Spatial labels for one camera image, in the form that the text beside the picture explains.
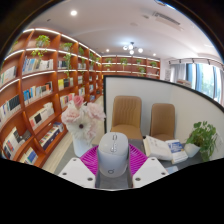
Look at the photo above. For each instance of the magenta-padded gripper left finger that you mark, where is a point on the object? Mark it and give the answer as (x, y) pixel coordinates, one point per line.
(76, 171)

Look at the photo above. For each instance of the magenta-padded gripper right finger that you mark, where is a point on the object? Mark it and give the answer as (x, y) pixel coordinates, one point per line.
(150, 171)

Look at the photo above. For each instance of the white computer mouse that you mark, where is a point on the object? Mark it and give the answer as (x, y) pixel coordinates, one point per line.
(112, 153)

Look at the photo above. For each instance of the thick white book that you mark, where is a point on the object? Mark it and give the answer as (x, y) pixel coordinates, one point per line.
(156, 148)

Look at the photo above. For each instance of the white pitcher vase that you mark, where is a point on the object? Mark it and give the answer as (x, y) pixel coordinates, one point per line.
(80, 146)

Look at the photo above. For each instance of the blue and white book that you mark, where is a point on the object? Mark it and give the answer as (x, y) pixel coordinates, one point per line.
(178, 151)

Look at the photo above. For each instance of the tan upholstered chair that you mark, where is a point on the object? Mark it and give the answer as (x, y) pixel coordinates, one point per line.
(126, 115)
(162, 120)

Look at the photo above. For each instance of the pink white flower bouquet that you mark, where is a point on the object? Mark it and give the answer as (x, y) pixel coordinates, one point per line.
(81, 118)

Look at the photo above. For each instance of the green potted plant white pot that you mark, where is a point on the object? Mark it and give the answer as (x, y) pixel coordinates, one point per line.
(201, 138)

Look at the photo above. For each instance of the orange wooden bookshelf unit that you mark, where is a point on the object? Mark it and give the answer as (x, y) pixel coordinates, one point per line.
(36, 96)

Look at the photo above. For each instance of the window with curtains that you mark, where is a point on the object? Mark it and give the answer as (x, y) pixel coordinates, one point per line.
(203, 78)

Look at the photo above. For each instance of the orange shelf unit with plants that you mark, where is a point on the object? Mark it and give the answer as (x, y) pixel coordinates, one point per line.
(130, 65)

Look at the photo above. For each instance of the ceiling light cluster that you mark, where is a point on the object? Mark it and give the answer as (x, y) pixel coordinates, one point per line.
(131, 48)

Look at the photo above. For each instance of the ceiling air vent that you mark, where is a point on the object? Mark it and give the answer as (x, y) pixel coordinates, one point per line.
(166, 19)

